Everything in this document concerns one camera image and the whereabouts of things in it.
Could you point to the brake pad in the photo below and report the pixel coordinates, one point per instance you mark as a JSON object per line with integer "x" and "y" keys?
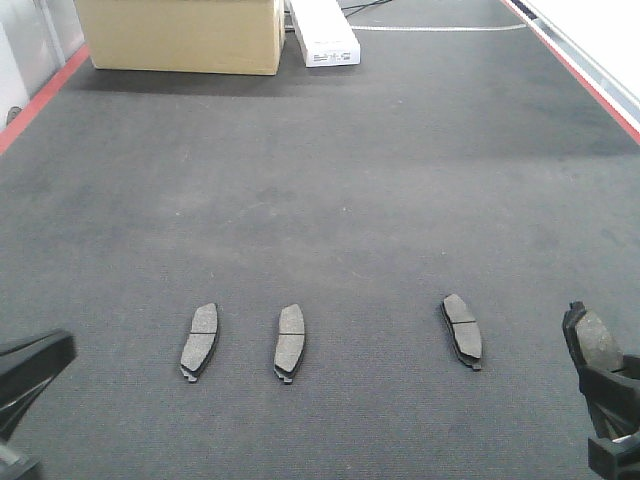
{"x": 590, "y": 344}
{"x": 200, "y": 342}
{"x": 290, "y": 343}
{"x": 464, "y": 330}

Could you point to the cardboard box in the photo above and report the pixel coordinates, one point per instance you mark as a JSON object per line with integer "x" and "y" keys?
{"x": 221, "y": 37}

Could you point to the long white box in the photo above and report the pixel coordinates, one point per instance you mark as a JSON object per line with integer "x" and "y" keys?
{"x": 325, "y": 37}

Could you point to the white conveyor side rail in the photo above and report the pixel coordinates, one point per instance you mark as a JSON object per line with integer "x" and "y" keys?
{"x": 598, "y": 42}

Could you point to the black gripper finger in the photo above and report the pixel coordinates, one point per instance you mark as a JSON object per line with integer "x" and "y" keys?
{"x": 615, "y": 459}
{"x": 612, "y": 398}
{"x": 28, "y": 366}
{"x": 18, "y": 466}

